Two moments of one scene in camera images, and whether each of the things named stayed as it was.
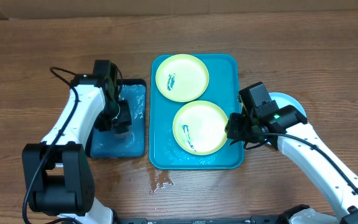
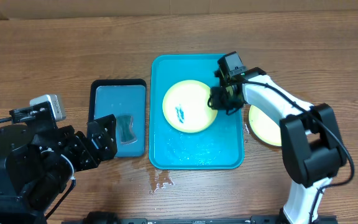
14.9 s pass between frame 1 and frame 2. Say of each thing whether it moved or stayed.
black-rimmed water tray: stayed
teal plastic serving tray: stayed
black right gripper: moved
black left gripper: moved
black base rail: stayed
